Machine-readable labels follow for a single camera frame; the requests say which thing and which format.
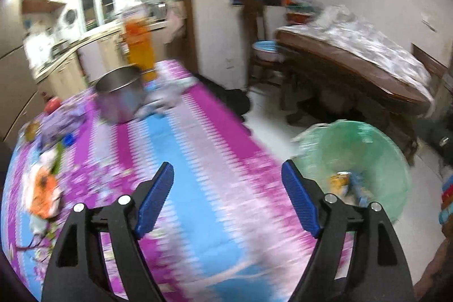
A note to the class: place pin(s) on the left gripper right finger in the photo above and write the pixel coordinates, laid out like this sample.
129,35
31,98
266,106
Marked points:
357,257

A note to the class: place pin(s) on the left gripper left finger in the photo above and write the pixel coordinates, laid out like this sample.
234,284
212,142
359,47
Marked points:
77,269

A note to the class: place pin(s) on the orange white paper bag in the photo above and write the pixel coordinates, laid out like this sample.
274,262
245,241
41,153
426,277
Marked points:
45,195

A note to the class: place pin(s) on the white face mask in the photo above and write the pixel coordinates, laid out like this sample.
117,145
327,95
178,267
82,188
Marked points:
39,228

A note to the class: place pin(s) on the blue cigarette box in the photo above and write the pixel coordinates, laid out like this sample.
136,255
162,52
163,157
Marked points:
362,194

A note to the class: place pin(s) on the green lined trash bin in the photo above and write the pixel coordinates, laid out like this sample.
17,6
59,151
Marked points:
325,150

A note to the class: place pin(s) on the bread in plastic bag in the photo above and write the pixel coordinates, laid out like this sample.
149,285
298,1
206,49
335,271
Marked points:
31,131

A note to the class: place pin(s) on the purple snack bag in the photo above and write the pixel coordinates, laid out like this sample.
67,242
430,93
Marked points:
64,121

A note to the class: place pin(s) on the red apple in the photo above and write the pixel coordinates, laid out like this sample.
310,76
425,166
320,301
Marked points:
52,105

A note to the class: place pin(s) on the dark wooden table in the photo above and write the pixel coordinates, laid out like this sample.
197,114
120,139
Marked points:
344,86

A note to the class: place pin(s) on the steel pot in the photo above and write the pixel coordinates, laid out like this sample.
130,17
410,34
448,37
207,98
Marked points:
120,93

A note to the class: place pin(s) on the grey refrigerator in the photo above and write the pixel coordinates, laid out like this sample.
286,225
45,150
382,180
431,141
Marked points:
20,100

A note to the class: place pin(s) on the black cloth on floor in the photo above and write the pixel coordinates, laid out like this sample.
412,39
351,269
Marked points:
234,99

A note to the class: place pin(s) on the blue wash basin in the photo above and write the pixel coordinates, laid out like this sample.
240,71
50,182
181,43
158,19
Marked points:
266,50

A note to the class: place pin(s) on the white plastic sheet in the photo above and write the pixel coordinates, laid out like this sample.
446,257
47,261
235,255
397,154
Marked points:
337,26

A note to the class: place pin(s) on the orange juice bottle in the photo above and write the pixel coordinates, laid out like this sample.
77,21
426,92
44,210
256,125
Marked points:
139,41

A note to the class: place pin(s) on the wooden chair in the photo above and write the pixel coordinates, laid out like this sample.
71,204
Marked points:
253,20

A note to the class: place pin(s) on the pink hanging cloth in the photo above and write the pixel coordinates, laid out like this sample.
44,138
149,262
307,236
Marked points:
175,18

